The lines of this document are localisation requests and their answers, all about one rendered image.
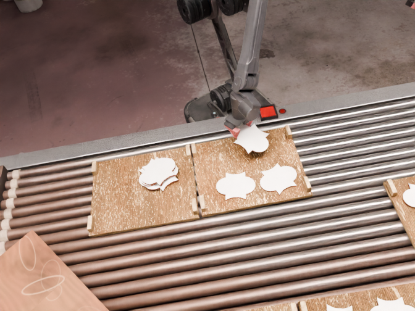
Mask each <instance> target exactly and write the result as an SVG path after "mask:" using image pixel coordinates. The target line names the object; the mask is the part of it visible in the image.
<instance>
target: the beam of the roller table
mask: <svg viewBox="0 0 415 311"><path fill-rule="evenodd" d="M414 98H415V82H411V83H405V84H401V85H395V86H388V87H384V88H378V89H372V90H367V91H361V92H357V93H351V94H344V95H340V96H334V97H327V98H323V99H317V100H313V101H307V102H301V103H296V104H290V105H286V106H280V107H276V110H277V113H278V116H279V118H276V119H272V120H266V121H261V119H260V117H259V116H258V118H256V119H255V120H253V122H252V124H251V125H250V127H251V126H252V125H253V124H254V123H255V125H256V127H259V126H265V125H271V124H275V123H282V122H288V121H292V120H299V119H302V118H309V117H315V116H320V115H326V114H332V113H336V112H343V111H347V110H353V109H360V108H363V107H370V106H376V105H381V104H387V103H391V102H397V101H404V100H408V99H414ZM280 109H285V110H286V112H285V113H284V114H281V113H279V110H280ZM226 117H227V116H225V117H219V118H212V119H209V120H202V121H198V122H192V123H186V124H181V125H175V126H168V127H165V128H158V129H154V130H148V131H142V132H137V133H131V134H127V135H121V136H115V137H110V138H104V139H97V140H94V141H87V142H84V143H77V144H71V145H66V146H60V147H54V148H50V149H43V150H39V151H33V152H27V153H23V154H16V155H10V156H6V157H0V166H1V165H3V166H5V167H6V169H7V170H8V171H9V172H13V171H14V170H19V169H21V170H24V169H28V168H34V167H40V166H45V165H51V164H58V163H61V162H68V161H72V160H78V159H85V158H89V157H95V156H101V155H106V154H112V153H116V152H122V151H129V150H133V149H139V148H143V147H150V146H156V145H160V144H167V143H173V142H177V141H183V140H188V139H194V138H200V137H204V136H210V135H217V134H221V133H227V132H230V131H229V130H228V129H227V128H226V127H225V126H224V122H225V118H226Z"/></svg>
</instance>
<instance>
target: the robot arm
mask: <svg viewBox="0 0 415 311"><path fill-rule="evenodd" d="M267 4H268V0H249V4H248V13H247V17H246V25H245V32H244V37H243V45H242V49H241V55H240V59H239V61H238V64H237V69H236V70H235V76H234V81H233V85H232V87H231V88H232V89H233V91H232V92H231V93H230V100H231V105H232V113H231V114H230V115H228V116H227V117H226V118H225V122H224V126H225V127H226V128H227V129H228V130H229V131H230V132H231V134H232V135H233V137H234V138H236V139H237V137H238V135H239V132H240V129H239V128H238V127H239V126H240V125H241V124H244V125H248V126H250V125H251V124H252V122H253V120H255V119H256V118H258V116H259V114H260V107H261V104H260V103H259V102H258V100H257V99H256V98H255V95H254V94H253V93H254V90H255V89H256V88H257V86H258V83H259V75H260V73H258V71H259V52H260V48H261V41H262V34H263V29H264V22H265V18H266V11H267ZM248 122H249V123H248ZM234 133H235V134H234Z"/></svg>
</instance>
